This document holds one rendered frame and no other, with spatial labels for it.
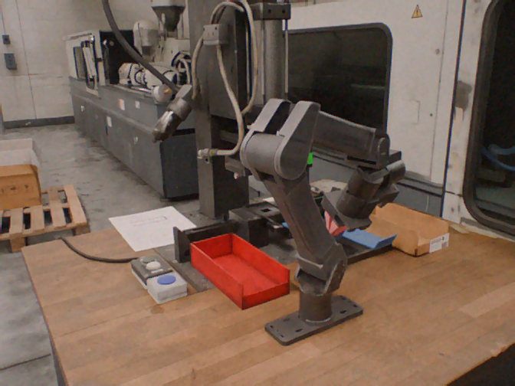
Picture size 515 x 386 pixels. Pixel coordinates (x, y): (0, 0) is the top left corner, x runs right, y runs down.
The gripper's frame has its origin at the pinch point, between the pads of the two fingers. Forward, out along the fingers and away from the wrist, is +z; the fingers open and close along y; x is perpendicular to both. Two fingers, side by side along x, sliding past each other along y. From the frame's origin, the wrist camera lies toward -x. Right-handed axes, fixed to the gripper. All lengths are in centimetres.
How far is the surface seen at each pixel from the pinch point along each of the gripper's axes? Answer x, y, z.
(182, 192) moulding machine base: -100, 229, 244
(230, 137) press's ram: 2.5, 43.9, 7.9
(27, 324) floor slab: 53, 100, 181
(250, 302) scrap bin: 21.9, -5.9, 8.0
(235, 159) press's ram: 8.8, 30.4, 3.2
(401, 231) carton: -24.5, -1.8, 4.2
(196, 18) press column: 6, 72, -13
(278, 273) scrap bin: 12.5, -1.5, 7.7
